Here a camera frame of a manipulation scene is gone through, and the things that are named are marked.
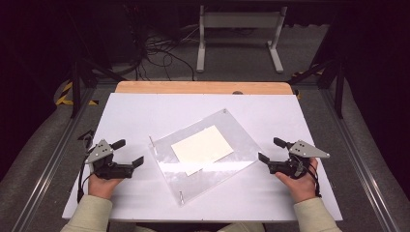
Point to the cream paper sheet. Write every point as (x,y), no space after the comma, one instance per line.
(201,149)

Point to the white paper sheet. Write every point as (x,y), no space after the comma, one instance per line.
(154,109)

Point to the clear acrylic frame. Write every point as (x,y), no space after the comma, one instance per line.
(225,174)

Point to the black tripod stand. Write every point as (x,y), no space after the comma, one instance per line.
(76,90)
(338,93)

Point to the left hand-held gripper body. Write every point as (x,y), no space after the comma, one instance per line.
(102,154)

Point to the person's left hand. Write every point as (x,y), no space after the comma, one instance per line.
(101,187)

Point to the grey metal stand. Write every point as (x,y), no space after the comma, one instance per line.
(241,20)

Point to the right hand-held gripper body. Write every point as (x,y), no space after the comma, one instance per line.
(304,150)

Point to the aluminium rail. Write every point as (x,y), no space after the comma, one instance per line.
(361,167)
(48,167)

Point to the person's right hand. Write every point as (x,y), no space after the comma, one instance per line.
(301,188)

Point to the wooden table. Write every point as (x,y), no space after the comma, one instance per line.
(193,87)

